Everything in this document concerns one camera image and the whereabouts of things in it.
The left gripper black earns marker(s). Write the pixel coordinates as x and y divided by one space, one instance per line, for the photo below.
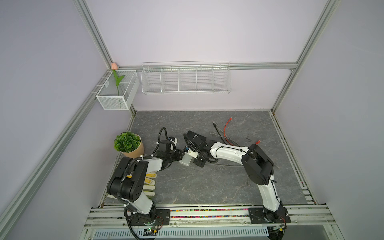
179 153

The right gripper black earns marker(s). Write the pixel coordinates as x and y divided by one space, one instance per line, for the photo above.
199 164

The white network switch box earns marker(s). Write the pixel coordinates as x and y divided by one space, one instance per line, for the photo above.
186 160

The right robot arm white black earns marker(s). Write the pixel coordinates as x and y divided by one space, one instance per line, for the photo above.
258 166

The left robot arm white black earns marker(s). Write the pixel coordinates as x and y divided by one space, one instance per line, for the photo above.
128 180

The yellow white work glove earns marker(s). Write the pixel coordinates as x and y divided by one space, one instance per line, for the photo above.
149 185

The green potted plant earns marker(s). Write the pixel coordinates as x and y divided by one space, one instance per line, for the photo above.
129 144

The pink tulip artificial flower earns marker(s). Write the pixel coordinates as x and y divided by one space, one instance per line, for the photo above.
118 78

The black network switch box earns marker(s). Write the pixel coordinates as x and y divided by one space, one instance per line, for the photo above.
196 138

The white wire wall shelf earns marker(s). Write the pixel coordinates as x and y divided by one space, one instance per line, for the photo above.
186 77

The white mesh wall basket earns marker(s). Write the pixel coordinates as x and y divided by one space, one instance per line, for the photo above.
108 95

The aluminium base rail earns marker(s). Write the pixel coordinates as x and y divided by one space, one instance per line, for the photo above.
217 216

